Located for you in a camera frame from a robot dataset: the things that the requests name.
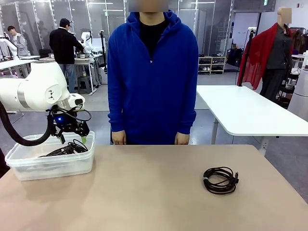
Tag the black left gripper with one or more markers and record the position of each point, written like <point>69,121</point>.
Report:
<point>63,121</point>

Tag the person's left forearm blue sleeve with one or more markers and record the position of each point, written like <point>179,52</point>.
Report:
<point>186,113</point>

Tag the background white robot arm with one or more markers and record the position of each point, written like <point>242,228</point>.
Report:
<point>10,47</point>
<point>85,38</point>

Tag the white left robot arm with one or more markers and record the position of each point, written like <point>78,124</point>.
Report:
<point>36,89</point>

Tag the person's right forearm blue sleeve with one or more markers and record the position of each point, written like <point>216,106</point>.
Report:
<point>116,113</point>

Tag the person's right hand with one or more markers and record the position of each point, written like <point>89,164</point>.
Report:
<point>119,138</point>

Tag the person's left hand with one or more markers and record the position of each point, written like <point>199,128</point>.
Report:
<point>181,139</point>

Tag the clear plastic storage bin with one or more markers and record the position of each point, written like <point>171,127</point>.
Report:
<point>53,168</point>

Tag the grey plastic stool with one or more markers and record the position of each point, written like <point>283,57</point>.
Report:
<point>84,83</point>

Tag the workbench with robot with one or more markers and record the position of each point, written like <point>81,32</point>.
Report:
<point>81,60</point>

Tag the man in black jacket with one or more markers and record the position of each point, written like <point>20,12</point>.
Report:
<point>62,45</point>

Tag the long white desk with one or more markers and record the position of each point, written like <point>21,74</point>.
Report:
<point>14,63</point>

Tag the person in blue hoodie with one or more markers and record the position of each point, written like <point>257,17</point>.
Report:
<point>151,84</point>

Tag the man in grey hoodie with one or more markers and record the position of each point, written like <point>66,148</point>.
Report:
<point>20,44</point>

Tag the wooden shoe rack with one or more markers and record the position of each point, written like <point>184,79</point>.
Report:
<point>211,65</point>

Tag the large white table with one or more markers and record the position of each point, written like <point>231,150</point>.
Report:
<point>240,108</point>

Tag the red shawl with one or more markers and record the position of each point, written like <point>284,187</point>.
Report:
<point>255,55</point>

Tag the black tripod stand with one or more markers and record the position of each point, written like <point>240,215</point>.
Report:
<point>251,33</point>

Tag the mannequin in grey shirt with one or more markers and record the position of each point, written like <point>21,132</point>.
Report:
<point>279,48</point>

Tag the white cylindrical machine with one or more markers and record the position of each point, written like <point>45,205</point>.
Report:
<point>299,96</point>

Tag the clothes rack with garments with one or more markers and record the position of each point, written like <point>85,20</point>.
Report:
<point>299,39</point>

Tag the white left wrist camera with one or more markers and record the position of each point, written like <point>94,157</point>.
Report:
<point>77,101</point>

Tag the black camera stand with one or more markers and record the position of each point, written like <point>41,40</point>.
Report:
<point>103,48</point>

